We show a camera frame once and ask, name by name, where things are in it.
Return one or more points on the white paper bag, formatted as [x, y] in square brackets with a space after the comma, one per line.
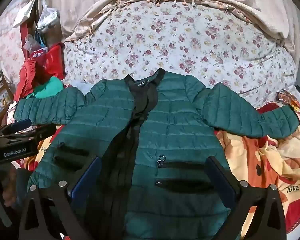
[22, 12]

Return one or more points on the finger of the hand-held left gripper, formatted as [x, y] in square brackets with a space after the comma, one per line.
[22, 124]
[40, 132]

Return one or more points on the floral quilt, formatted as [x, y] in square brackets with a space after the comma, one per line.
[165, 42]

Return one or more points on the clear plastic bag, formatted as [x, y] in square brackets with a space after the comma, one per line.
[46, 17]

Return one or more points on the grey sweatshirt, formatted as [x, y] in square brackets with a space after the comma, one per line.
[77, 85]

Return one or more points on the red plastic bag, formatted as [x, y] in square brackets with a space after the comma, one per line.
[52, 60]

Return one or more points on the shiny snack packet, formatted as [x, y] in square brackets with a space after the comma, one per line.
[285, 97]

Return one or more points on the red jacket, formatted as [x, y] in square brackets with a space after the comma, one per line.
[27, 75]

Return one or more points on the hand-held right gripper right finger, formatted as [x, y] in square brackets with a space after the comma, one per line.
[218, 177]

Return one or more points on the bright green garment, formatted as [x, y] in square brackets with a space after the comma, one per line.
[50, 87]

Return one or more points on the dark green puffer jacket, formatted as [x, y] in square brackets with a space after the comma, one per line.
[177, 130]

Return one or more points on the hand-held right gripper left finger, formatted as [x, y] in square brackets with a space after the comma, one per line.
[89, 177]

